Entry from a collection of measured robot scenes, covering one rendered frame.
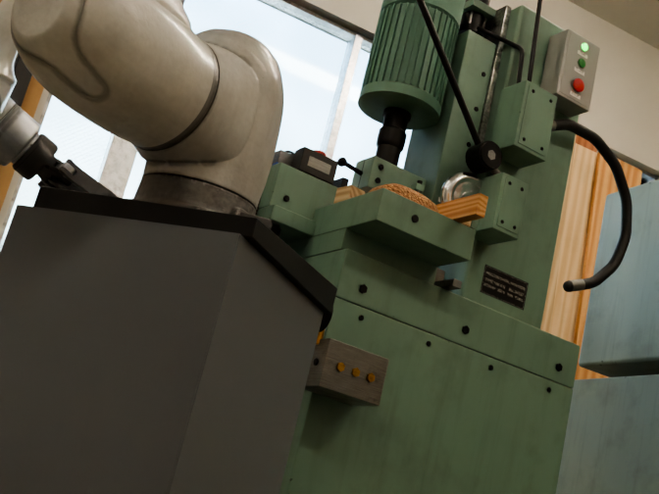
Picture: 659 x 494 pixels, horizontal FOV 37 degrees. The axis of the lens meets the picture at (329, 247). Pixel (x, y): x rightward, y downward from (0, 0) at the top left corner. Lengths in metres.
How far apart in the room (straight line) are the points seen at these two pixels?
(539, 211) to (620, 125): 2.28
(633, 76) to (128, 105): 3.60
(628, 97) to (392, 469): 2.99
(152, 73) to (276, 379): 0.40
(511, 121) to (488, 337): 0.47
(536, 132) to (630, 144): 2.37
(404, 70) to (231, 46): 0.84
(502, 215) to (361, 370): 0.51
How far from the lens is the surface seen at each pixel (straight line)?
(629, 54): 4.60
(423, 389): 1.81
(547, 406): 2.00
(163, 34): 1.15
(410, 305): 1.80
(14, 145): 1.66
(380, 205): 1.70
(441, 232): 1.77
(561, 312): 3.91
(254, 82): 1.27
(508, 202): 2.00
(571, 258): 3.99
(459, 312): 1.87
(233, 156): 1.25
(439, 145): 2.11
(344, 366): 1.62
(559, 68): 2.24
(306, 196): 1.89
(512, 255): 2.12
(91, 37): 1.11
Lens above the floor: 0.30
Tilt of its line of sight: 16 degrees up
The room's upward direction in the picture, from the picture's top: 14 degrees clockwise
